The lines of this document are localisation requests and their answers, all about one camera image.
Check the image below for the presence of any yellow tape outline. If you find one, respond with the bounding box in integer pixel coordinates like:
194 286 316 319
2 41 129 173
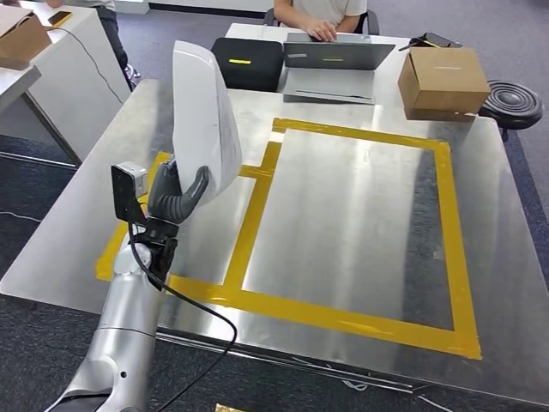
94 118 483 361

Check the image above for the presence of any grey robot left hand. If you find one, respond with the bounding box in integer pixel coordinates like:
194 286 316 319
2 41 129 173
147 160 210 225

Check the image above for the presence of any black desk cable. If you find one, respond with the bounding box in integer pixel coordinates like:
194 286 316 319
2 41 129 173
53 27 125 106

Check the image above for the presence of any steel workbench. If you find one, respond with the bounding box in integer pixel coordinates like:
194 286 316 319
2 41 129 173
0 78 549 408
0 64 43 118

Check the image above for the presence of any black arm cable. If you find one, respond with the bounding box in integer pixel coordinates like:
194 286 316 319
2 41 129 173
128 224 238 412

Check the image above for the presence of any white curved plastic part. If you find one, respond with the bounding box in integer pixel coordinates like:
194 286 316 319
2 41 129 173
171 39 244 207

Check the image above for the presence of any black swivel stool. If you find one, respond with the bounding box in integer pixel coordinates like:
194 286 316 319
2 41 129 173
477 79 544 143

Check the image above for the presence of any black bag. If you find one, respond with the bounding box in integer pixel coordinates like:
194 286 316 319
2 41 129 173
210 36 286 94

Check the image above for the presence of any brown cardboard box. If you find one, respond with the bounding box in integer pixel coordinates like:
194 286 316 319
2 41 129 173
397 46 492 123
0 4 53 72

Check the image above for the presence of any grey open laptop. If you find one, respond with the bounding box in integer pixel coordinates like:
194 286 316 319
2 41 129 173
283 32 396 72

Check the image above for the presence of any smartphone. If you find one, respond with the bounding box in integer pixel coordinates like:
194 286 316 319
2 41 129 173
47 9 74 28

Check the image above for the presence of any black flat case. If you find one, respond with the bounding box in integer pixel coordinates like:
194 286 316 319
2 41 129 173
397 31 465 52

